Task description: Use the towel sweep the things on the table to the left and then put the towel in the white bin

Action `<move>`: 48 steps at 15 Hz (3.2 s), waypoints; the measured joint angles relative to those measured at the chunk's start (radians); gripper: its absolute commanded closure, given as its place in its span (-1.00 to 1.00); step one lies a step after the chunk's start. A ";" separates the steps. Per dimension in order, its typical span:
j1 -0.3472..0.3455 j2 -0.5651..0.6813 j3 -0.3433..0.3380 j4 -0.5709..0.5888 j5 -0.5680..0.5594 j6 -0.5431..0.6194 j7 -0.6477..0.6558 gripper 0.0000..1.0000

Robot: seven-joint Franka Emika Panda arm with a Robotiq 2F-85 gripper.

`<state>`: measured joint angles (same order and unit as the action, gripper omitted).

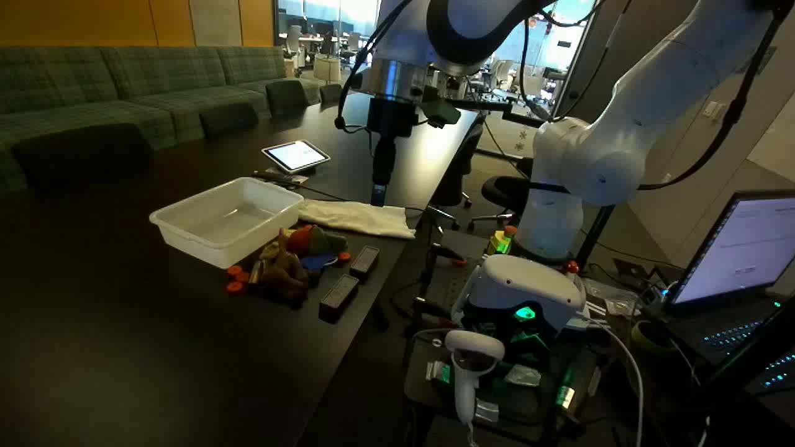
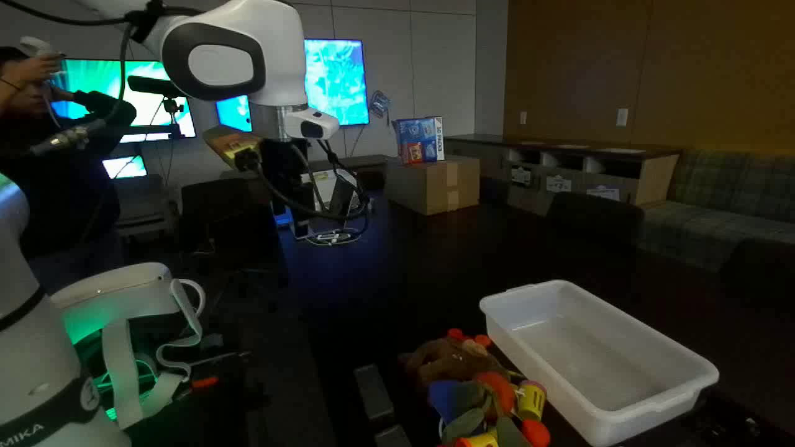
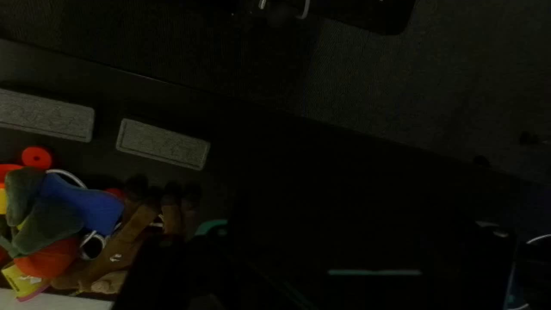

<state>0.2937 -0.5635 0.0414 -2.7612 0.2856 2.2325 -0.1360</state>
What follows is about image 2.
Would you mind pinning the white plastic bin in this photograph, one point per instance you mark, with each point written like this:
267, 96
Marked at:
597, 364

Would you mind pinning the low wooden shelf cabinet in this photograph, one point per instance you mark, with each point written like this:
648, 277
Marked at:
579, 170

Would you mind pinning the small red toy piece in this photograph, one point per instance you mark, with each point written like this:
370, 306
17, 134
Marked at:
456, 336

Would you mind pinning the yellow toy block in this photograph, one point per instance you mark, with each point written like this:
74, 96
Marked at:
529, 399

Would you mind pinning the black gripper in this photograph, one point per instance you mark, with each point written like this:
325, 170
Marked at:
318, 188

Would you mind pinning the white wall outlet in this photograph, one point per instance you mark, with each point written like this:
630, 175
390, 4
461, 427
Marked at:
622, 118
522, 118

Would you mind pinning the tall wall monitor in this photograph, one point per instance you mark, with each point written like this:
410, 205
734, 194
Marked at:
335, 82

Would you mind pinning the red round toy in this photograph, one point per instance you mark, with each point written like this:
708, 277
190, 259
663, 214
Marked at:
538, 434

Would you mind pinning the black camera on stand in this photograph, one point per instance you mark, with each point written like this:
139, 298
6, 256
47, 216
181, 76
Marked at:
153, 86

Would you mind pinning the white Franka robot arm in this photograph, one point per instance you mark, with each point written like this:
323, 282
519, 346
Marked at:
238, 38

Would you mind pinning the wide wall monitor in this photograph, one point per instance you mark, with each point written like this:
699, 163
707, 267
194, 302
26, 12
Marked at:
108, 82

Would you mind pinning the blue printed carton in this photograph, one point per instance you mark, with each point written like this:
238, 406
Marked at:
419, 139

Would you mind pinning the dark armchair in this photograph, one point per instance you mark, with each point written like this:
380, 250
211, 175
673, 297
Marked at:
595, 216

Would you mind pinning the person in dark clothes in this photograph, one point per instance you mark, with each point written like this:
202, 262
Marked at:
50, 190

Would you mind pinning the small laptop screen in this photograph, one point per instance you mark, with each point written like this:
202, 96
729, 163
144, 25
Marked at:
125, 168

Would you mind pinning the plaid grey sofa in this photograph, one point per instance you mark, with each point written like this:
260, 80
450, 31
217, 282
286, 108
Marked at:
722, 213

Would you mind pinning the blue green toy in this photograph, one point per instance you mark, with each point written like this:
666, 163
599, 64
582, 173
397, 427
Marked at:
461, 409

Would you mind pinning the cardboard box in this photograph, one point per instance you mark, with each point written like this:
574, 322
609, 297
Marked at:
433, 188

